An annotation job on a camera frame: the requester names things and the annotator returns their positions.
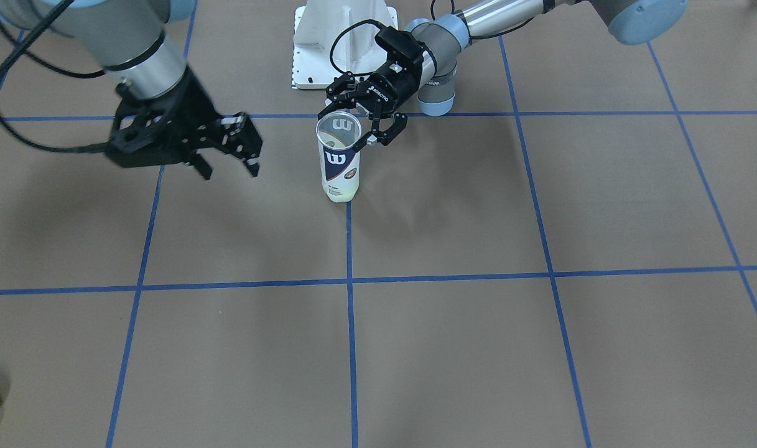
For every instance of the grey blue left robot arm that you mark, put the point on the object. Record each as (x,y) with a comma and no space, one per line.
(445,37)

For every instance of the brown paper table mat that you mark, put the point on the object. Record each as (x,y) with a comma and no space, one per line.
(568,259)

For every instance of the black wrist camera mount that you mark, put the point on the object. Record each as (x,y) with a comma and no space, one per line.
(401,47)

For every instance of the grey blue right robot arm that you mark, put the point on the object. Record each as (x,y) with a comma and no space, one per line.
(126,38)

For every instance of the white pedestal column base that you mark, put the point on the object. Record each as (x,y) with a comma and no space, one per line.
(318,23)

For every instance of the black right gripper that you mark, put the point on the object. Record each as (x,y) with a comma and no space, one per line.
(196,111)

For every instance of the clear tennis ball tube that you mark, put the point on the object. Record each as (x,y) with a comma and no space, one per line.
(337,134)

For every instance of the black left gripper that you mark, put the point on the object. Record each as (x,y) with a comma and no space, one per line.
(398,82)

